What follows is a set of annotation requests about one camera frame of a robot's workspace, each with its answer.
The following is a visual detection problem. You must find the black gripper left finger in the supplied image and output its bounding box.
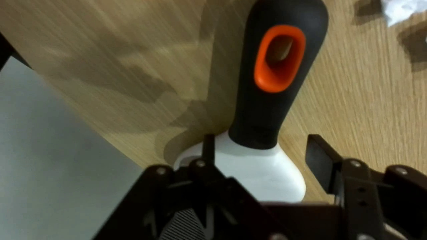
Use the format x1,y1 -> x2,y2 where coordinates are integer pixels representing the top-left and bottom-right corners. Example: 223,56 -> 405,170
95,132 -> 286,240

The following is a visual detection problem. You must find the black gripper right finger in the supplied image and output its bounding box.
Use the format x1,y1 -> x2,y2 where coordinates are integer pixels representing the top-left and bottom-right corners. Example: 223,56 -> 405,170
306,133 -> 427,240

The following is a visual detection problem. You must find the pile of white pieces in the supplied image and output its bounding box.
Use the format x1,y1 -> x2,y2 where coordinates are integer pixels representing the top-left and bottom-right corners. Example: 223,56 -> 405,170
381,0 -> 427,26

